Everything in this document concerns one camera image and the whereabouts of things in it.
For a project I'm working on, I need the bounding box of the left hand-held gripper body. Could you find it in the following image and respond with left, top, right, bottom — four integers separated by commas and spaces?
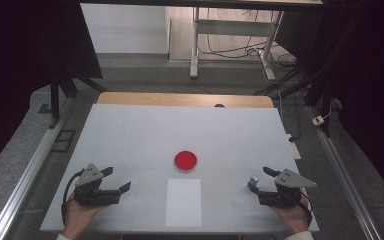
73, 163, 123, 207

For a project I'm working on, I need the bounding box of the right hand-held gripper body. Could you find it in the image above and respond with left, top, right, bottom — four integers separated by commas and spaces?
258, 168, 318, 208

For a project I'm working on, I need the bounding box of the round red ink pad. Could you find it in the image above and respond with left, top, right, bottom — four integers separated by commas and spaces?
174, 150, 198, 173

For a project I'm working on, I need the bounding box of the person's right hand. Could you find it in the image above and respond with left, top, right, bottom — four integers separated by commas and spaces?
269, 193, 312, 234

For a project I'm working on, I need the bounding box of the person's left hand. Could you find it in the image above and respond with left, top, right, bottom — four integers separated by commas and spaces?
62, 194, 108, 239

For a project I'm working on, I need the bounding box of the large black floor plate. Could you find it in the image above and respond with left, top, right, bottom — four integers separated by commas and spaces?
51, 129, 77, 154

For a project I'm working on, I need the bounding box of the white table cover board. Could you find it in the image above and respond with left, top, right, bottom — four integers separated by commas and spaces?
39, 103, 320, 233

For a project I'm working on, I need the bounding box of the white paper sheet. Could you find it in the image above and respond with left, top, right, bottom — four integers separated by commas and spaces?
165, 178, 203, 228

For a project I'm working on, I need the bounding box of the black metal stand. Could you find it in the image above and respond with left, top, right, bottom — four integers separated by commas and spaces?
48, 71, 106, 129

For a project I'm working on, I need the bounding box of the black curtain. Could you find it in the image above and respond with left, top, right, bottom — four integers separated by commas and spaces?
0, 0, 104, 181
274, 0, 384, 208

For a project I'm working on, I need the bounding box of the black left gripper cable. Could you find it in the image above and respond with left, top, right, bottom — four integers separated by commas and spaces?
60, 169, 86, 225

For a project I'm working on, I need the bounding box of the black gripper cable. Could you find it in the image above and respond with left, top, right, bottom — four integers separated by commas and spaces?
299, 189, 314, 228
60, 169, 86, 225

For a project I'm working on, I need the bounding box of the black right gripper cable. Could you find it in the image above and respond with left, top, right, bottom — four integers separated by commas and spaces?
299, 189, 314, 228

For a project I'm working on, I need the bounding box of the aluminium floor rail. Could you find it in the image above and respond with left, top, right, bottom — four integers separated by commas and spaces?
0, 99, 73, 240
308, 106, 383, 240

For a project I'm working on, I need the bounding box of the white metal desk frame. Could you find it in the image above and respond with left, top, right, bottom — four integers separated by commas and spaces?
189, 6, 285, 82

